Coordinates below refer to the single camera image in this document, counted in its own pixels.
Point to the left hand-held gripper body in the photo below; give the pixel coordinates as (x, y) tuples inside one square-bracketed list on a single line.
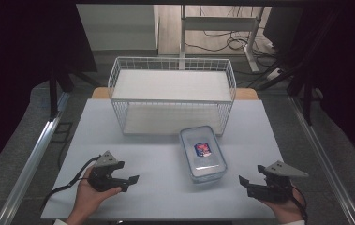
[(102, 175)]

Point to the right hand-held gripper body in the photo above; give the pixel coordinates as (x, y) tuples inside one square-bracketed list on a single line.
[(275, 190)]

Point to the clear plastic lidded container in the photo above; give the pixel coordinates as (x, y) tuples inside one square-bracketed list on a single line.
[(203, 156)]

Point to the person's right hand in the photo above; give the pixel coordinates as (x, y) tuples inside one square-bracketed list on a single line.
[(287, 211)]

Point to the person's left hand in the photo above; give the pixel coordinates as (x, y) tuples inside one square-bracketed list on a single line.
[(86, 197)]

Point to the wooden board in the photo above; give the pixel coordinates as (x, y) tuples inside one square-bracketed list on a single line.
[(247, 93)]

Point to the white power strip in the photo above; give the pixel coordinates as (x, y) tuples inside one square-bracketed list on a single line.
[(274, 74)]

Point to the black curtain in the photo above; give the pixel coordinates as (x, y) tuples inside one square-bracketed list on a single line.
[(347, 78), (19, 47)]

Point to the white cabinet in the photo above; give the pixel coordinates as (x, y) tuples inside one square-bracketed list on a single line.
[(119, 28)]

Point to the aluminium rail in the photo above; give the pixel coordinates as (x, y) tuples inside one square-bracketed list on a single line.
[(30, 165), (322, 162)]

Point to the white metal desk frame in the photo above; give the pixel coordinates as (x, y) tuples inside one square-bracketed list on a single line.
[(218, 23)]

